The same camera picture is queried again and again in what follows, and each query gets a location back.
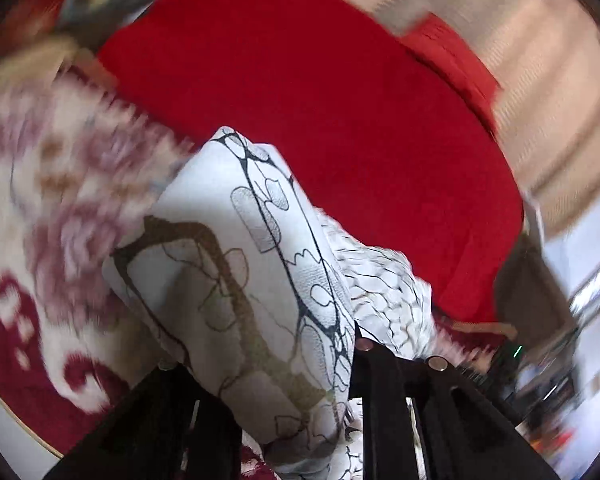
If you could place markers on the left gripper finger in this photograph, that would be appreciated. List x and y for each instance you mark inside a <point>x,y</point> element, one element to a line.
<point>361,374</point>

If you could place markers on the white crackle-pattern quilt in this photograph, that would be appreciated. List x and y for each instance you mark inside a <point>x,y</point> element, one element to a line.
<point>261,296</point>

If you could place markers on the wooden crib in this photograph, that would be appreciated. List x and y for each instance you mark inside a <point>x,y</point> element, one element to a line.
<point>528,297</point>

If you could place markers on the red duvet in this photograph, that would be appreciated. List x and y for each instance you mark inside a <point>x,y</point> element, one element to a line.
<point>376,138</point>

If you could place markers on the red pillow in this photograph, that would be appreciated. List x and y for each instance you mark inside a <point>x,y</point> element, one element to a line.
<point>438,46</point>

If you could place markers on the floral plush blanket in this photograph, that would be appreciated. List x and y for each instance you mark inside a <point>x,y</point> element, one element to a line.
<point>77,174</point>

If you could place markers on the beige dotted curtain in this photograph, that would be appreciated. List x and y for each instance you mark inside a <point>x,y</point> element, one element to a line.
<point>545,55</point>

